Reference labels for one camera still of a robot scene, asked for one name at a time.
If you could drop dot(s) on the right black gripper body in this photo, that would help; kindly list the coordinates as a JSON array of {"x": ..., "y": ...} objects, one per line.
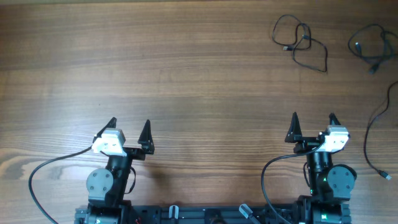
[{"x": 306, "y": 144}]

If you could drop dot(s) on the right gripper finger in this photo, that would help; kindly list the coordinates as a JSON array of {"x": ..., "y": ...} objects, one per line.
[
  {"x": 333, "y": 120},
  {"x": 294, "y": 133}
]

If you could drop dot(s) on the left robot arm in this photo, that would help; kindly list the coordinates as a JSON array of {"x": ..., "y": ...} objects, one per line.
[{"x": 107, "y": 187}]

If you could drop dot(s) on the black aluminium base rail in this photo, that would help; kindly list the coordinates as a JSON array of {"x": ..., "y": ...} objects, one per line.
[{"x": 174, "y": 214}]

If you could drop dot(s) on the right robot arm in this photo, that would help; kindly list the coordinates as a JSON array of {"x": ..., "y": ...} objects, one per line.
[{"x": 330, "y": 185}]

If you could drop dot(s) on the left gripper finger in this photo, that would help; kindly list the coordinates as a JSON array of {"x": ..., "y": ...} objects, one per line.
[
  {"x": 146, "y": 140},
  {"x": 111, "y": 124}
]

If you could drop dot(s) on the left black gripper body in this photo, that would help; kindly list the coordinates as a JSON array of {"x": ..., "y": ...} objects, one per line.
[{"x": 134, "y": 154}]

